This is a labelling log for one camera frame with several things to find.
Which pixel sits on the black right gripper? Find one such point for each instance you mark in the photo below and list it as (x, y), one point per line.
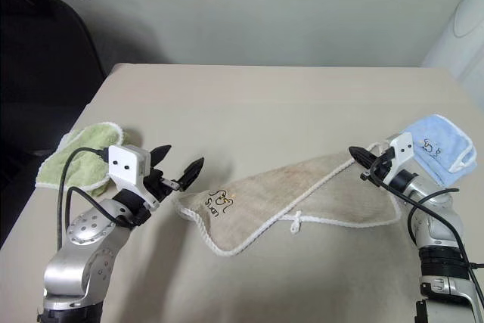
(382, 167)

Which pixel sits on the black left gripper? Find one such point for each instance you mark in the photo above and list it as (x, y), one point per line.
(156, 186)

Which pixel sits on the beige towel with white trim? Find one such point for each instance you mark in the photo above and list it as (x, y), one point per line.
(287, 190)

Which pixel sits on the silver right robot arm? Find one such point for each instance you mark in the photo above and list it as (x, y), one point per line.
(435, 221)

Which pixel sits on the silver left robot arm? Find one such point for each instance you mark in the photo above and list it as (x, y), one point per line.
(83, 232)

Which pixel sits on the blue towel with white trim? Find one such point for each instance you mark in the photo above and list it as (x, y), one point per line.
(435, 130)

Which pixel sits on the green towel with white trim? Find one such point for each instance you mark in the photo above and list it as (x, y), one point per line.
(83, 164)

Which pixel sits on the white curved object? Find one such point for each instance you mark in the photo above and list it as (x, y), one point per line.
(467, 35)

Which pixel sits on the black office chair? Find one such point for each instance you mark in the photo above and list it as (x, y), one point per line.
(38, 54)

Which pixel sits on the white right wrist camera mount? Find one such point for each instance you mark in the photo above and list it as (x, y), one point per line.
(404, 147)

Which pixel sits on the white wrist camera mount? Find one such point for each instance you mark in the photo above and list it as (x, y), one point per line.
(404, 147)
(125, 166)

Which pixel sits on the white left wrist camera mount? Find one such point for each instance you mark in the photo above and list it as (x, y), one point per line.
(125, 166)

